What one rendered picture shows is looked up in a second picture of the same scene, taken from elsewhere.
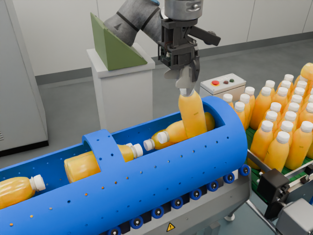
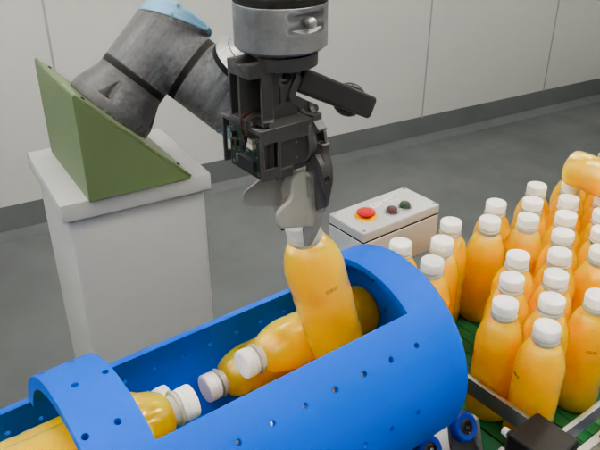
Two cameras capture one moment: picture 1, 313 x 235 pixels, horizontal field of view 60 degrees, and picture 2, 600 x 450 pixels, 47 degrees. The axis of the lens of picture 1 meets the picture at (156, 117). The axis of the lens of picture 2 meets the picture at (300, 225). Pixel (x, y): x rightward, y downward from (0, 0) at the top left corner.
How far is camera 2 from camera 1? 0.03 m
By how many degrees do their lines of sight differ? 10
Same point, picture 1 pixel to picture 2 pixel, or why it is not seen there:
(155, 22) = (204, 76)
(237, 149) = (444, 373)
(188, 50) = (301, 130)
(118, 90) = (119, 251)
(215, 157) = (392, 401)
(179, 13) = (272, 39)
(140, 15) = (166, 59)
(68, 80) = not seen: outside the picture
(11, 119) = not seen: outside the picture
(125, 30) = (128, 97)
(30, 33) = not seen: outside the picture
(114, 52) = (104, 154)
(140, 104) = (179, 283)
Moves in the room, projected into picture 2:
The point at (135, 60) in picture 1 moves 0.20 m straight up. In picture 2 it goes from (160, 170) to (150, 75)
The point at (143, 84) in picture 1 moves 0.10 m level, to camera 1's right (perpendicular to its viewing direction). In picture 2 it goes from (183, 231) to (229, 228)
